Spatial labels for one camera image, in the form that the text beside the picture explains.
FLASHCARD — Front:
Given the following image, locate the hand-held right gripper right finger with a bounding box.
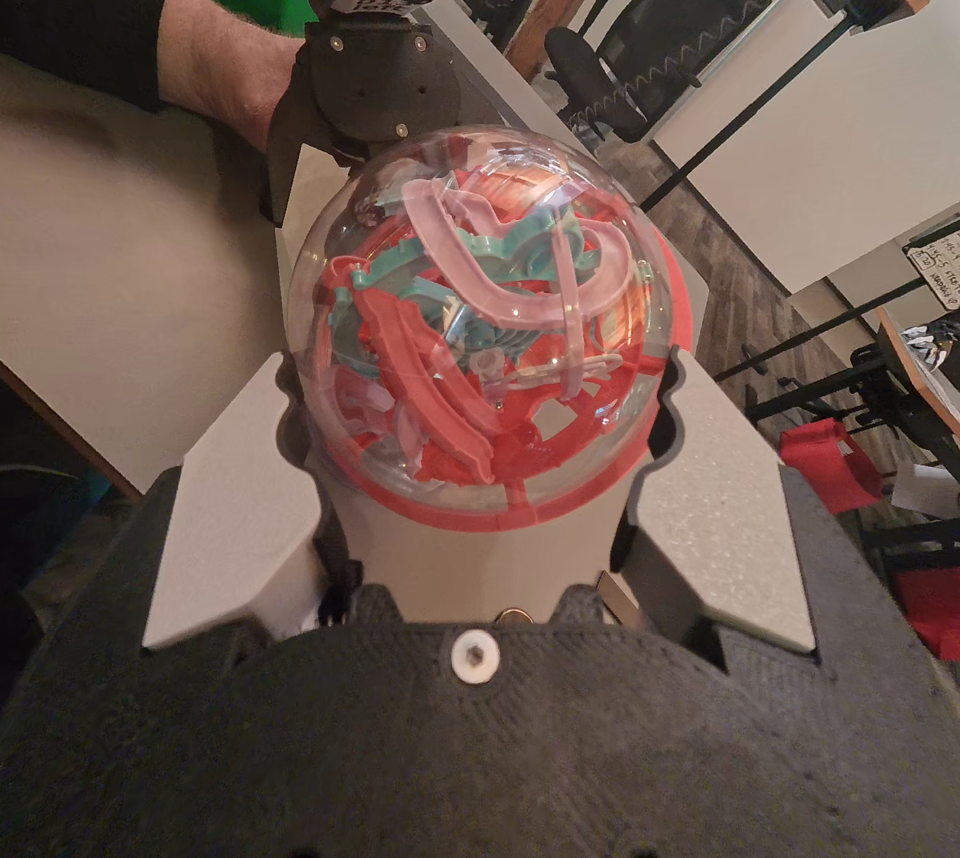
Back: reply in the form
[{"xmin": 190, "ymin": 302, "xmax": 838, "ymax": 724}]
[{"xmin": 609, "ymin": 345, "xmax": 818, "ymax": 655}]

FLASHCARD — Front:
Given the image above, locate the clear red maze ball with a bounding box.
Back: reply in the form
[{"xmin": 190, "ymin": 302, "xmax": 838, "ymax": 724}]
[{"xmin": 285, "ymin": 124, "xmax": 695, "ymax": 533}]

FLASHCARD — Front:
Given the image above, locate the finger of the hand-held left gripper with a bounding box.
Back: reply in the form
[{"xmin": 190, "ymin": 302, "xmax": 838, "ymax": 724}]
[{"xmin": 273, "ymin": 141, "xmax": 355, "ymax": 319}]

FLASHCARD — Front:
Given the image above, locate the person's left hand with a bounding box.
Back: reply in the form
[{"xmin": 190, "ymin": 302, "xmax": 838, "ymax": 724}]
[{"xmin": 156, "ymin": 0, "xmax": 307, "ymax": 156}]

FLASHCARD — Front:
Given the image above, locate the red bag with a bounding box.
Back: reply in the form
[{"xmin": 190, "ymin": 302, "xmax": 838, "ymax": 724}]
[
  {"xmin": 778, "ymin": 417, "xmax": 888, "ymax": 516},
  {"xmin": 891, "ymin": 564, "xmax": 960, "ymax": 663}
]

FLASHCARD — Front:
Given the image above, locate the handwritten white sign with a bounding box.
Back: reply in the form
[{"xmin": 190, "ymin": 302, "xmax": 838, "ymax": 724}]
[{"xmin": 902, "ymin": 220, "xmax": 960, "ymax": 313}]

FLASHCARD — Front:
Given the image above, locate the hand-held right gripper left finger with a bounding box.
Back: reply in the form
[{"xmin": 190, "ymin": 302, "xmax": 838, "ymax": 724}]
[{"xmin": 141, "ymin": 350, "xmax": 363, "ymax": 651}]

